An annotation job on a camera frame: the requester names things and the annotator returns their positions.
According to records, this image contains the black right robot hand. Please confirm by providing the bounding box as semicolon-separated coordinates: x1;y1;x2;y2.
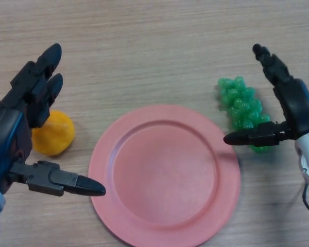
222;43;309;147

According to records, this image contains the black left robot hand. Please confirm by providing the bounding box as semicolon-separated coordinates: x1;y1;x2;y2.
0;43;107;198

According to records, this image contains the green grapes bunch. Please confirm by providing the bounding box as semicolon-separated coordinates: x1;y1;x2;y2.
217;76;271;155

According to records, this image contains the pink round plate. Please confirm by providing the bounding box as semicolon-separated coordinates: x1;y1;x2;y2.
88;104;242;247

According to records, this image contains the orange yellow pear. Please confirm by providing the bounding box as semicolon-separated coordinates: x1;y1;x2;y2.
31;110;76;156

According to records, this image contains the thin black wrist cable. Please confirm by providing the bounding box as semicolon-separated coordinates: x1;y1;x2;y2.
301;182;309;215

